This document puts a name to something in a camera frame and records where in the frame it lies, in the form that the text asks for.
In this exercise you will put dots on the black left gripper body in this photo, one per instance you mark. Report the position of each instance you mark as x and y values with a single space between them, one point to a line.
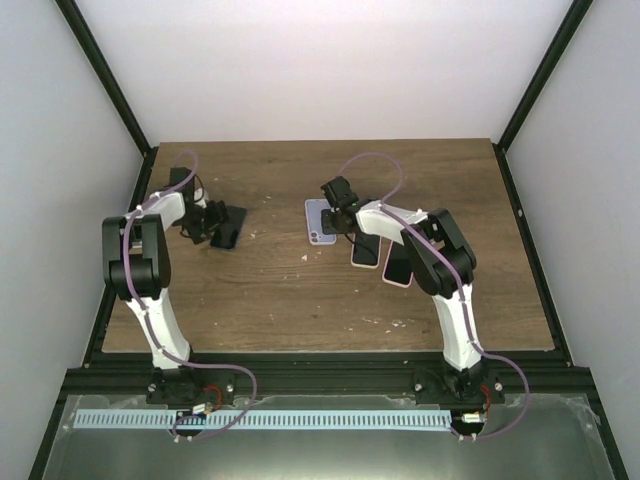
200 221

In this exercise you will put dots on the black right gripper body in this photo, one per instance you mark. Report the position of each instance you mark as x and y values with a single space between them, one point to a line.
332 227

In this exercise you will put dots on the lavender phone case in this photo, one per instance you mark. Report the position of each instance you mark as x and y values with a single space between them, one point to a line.
313 213

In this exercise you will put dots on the blue black phone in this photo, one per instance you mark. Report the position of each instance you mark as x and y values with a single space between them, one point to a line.
227 234

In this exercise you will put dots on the white phone case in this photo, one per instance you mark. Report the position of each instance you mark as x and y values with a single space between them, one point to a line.
364 255

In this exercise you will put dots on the white black phone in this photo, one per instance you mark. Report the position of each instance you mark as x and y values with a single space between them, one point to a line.
397 270

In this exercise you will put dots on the pink phone case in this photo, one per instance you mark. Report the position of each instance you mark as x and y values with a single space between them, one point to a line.
397 272

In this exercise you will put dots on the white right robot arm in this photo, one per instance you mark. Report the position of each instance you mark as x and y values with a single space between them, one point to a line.
443 265

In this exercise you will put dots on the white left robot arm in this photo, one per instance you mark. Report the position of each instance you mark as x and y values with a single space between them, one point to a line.
136 260

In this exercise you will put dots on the grey metal front plate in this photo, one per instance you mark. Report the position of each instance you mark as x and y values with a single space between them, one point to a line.
546 437

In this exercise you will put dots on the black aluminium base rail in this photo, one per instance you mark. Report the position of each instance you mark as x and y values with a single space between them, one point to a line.
415 374

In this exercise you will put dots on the light blue slotted cable duct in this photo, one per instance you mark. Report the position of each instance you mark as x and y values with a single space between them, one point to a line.
154 419

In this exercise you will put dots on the black left frame post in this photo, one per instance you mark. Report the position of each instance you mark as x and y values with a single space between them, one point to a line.
93 53

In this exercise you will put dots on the black frame post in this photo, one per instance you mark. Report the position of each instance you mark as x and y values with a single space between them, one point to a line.
562 38
93 53

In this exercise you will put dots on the black right frame post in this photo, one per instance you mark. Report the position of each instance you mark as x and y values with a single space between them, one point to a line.
562 38

